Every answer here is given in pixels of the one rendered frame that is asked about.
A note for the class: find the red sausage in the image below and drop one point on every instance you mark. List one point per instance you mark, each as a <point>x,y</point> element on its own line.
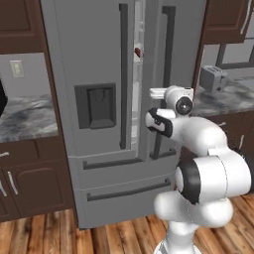
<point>138,52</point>

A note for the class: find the dark grey water dispenser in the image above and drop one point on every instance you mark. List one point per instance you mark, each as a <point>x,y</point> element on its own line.
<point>96,105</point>

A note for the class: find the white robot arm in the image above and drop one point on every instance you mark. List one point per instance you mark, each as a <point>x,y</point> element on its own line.
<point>211,172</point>

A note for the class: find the white wall socket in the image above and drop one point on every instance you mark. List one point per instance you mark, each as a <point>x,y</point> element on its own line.
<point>17,68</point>

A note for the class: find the plain grey fridge door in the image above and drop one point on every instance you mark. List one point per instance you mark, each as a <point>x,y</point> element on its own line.
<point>185,39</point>

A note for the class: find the grey fridge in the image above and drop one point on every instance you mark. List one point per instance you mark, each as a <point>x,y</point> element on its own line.
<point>138,99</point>

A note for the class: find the dark brown wall cupboard door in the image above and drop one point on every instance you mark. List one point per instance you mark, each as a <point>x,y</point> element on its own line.
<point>221,20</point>

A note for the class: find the black rounded object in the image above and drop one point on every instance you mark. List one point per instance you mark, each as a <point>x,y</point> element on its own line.
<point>2,99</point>

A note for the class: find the grey fridge door with dispenser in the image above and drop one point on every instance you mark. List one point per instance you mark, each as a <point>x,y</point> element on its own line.
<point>66,66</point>

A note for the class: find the dark brown wall cupboard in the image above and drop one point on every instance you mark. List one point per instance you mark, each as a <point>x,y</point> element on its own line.
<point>20,26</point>

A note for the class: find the dark brown drawer front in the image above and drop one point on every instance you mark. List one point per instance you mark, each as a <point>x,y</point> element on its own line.
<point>33,150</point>

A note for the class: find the grey window frame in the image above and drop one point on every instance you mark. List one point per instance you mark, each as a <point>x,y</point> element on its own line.
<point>221,54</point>

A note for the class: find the grey fridge drawer front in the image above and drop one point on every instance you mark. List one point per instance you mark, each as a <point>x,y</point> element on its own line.
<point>115,208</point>
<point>109,175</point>

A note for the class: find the grey toaster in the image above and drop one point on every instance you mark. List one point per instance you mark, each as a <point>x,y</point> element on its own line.
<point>211,77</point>

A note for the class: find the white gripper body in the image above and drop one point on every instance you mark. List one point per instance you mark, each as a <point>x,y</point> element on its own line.
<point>157,93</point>

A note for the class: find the dark brown base cupboard run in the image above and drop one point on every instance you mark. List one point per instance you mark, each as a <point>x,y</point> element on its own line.
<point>239,124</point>

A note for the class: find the dark brown base cupboard door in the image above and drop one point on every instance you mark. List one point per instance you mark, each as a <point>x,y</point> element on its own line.
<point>39,188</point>
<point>3,208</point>

